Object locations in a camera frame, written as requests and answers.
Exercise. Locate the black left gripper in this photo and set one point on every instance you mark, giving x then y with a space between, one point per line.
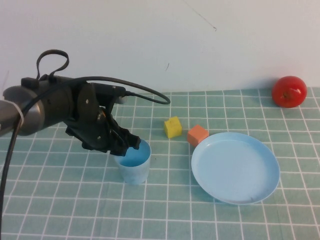
87 120

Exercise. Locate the light blue plastic cup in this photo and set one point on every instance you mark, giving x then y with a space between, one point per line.
135 172

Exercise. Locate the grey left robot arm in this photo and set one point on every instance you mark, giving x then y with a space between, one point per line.
42 110

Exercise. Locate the light blue plastic plate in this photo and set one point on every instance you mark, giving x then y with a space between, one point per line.
237 170

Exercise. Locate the yellow foam cube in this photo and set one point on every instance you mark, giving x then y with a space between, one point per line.
173 127

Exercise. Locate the orange foam cube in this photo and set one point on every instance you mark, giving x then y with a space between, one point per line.
196 136

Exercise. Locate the green checked tablecloth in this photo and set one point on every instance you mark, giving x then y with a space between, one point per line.
75 200

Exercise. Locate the red tomato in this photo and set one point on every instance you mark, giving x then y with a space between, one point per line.
288 91

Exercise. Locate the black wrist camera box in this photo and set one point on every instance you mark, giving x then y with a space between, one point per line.
107 91

